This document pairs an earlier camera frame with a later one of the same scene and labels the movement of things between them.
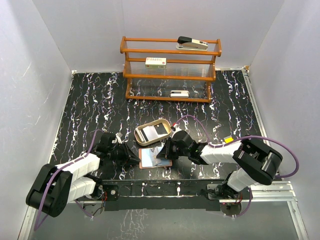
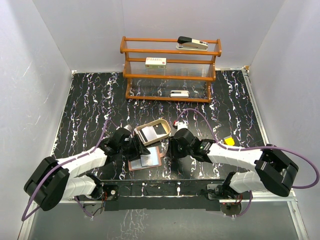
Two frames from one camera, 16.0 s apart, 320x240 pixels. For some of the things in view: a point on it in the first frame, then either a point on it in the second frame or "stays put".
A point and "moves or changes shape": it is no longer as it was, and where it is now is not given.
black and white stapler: x=188 y=43 stays put
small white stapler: x=179 y=94 stays put
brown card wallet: x=145 y=161 moves or changes shape
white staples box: x=155 y=62 stays put
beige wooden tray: x=151 y=132 stays put
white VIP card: x=153 y=153 → x=146 y=160
